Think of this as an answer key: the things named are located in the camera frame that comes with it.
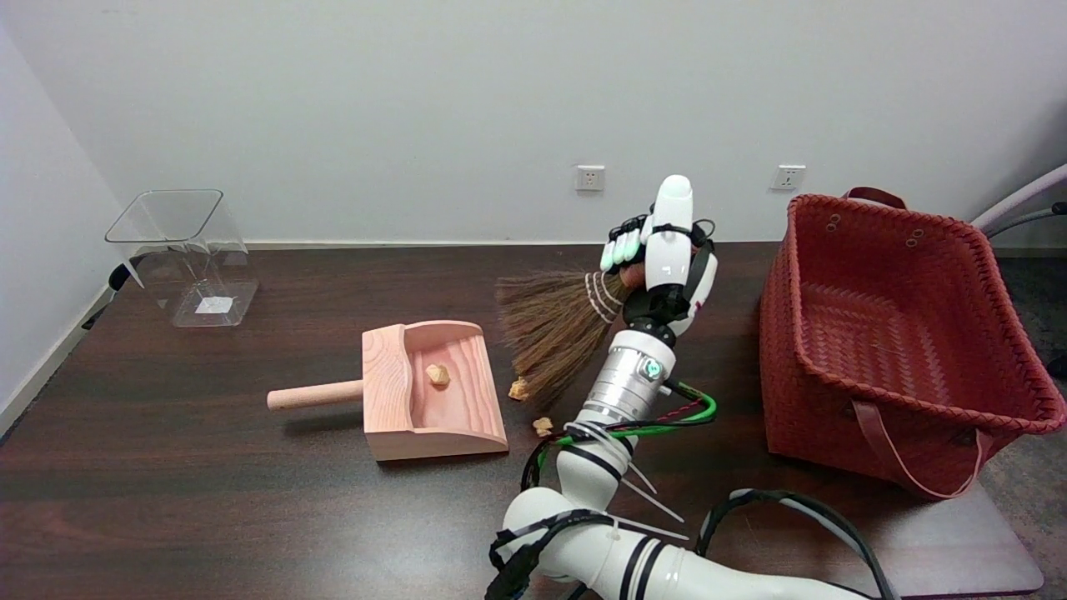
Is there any clear plastic container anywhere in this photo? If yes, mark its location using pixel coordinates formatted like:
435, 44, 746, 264
104, 189, 259, 328

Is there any black table edge clamp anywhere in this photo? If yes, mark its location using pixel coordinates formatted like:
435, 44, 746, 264
81, 265, 134, 330

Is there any wooden dustpan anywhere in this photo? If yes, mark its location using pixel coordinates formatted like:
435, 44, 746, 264
267, 320, 510, 463

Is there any grey office chair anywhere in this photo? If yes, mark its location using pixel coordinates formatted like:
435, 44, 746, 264
967, 162, 1067, 380

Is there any red woven basket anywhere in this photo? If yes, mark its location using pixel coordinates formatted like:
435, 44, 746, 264
759, 187, 1067, 501

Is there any brown straw hand broom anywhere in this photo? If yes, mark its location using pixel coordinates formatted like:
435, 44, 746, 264
496, 262, 647, 405

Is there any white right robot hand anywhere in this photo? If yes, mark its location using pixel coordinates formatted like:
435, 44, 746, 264
599, 174, 719, 338

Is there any white cable tie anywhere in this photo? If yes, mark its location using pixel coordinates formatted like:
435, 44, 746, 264
567, 421, 686, 523
607, 515, 691, 543

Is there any green cable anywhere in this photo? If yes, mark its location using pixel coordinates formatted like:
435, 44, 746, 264
533, 392, 718, 468

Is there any grey flat board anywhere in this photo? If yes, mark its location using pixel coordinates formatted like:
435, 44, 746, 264
859, 479, 1044, 597

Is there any black wrapped cable bundle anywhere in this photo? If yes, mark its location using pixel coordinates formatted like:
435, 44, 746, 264
486, 510, 618, 600

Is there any thick black cable loop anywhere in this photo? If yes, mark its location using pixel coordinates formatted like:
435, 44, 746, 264
696, 489, 901, 600

